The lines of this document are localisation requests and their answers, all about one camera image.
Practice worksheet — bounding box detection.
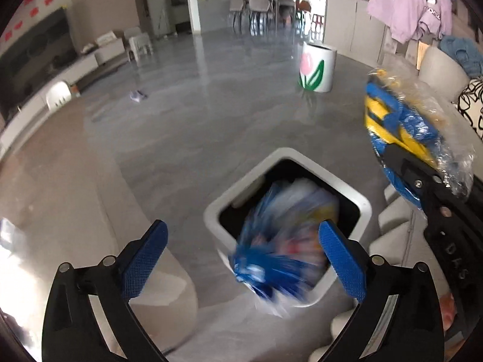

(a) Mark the beige dining chair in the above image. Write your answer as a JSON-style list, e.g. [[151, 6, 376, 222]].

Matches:
[[228, 0, 250, 29], [247, 0, 273, 28]]

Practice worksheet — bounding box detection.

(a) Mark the beige sofa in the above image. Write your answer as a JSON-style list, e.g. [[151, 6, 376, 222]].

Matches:
[[309, 45, 483, 362]]

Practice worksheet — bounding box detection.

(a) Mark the white tulip print container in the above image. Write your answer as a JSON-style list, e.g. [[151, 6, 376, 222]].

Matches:
[[296, 41, 337, 93]]

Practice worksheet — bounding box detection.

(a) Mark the blue snack bag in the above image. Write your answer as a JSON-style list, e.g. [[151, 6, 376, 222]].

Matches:
[[228, 179, 340, 317]]

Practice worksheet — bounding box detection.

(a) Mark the blue denim cloth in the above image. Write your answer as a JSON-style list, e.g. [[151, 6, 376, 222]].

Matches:
[[440, 35, 483, 80]]

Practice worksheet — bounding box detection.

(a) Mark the white television cabinet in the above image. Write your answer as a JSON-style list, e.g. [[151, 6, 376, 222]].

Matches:
[[0, 38, 127, 151]]

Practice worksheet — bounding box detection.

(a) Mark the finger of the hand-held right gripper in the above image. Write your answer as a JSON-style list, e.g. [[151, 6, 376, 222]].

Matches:
[[382, 144, 454, 212]]

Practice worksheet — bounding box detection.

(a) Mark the pink printed sweatshirt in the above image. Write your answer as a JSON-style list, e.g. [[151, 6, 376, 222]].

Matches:
[[415, 0, 454, 41]]

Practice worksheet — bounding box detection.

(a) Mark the white sideboard cabinet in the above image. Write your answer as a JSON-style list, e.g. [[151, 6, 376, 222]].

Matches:
[[326, 0, 386, 65]]

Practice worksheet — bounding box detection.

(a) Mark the white square trash bin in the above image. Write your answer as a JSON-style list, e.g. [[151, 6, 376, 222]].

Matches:
[[204, 148, 373, 308]]

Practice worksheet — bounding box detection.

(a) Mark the black white patterned cushion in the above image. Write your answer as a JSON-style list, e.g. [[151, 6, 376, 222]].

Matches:
[[456, 77, 483, 141]]

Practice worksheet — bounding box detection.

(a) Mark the dining table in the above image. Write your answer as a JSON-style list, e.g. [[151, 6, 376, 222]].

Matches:
[[272, 0, 297, 20]]

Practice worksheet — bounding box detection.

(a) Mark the blue yellow packet clear wrap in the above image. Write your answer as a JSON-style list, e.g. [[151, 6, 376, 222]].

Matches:
[[364, 68, 476, 212]]

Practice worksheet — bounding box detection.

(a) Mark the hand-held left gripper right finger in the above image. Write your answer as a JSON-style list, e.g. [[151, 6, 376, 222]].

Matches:
[[319, 219, 446, 362]]

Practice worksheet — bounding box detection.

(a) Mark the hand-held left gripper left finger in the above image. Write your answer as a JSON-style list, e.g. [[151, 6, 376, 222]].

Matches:
[[42, 219, 169, 362]]

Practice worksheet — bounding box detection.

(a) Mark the pink hanging jacket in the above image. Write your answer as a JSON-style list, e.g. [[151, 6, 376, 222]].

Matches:
[[367, 0, 422, 44]]

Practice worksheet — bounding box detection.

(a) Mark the large flat television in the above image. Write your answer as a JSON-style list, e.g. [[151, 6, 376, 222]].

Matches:
[[0, 8, 78, 116]]

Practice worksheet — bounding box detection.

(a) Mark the white plastic chair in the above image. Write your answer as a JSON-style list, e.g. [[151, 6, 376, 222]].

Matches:
[[45, 81, 75, 112]]

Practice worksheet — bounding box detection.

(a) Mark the mop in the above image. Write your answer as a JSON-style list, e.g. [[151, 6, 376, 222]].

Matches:
[[156, 4, 169, 39]]

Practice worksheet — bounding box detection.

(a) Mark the cardboard box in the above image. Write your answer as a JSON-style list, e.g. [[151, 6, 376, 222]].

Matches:
[[405, 40, 429, 71]]

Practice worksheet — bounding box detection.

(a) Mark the white plastic stool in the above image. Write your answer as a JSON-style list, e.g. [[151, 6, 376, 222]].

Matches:
[[124, 26, 154, 61]]

